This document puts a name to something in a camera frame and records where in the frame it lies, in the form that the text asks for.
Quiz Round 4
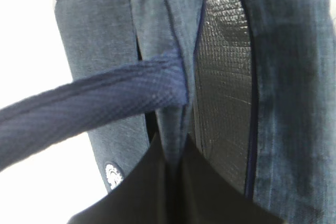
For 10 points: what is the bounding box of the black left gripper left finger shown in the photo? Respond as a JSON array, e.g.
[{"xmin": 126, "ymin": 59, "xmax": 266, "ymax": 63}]
[{"xmin": 68, "ymin": 133, "xmax": 173, "ymax": 223}]

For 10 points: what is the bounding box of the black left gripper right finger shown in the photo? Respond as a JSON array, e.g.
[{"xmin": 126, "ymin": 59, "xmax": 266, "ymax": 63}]
[{"xmin": 176, "ymin": 135, "xmax": 284, "ymax": 223}]

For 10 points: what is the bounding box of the dark blue insulated lunch bag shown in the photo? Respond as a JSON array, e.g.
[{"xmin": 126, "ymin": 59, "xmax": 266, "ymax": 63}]
[{"xmin": 1, "ymin": 0, "xmax": 335, "ymax": 223}]

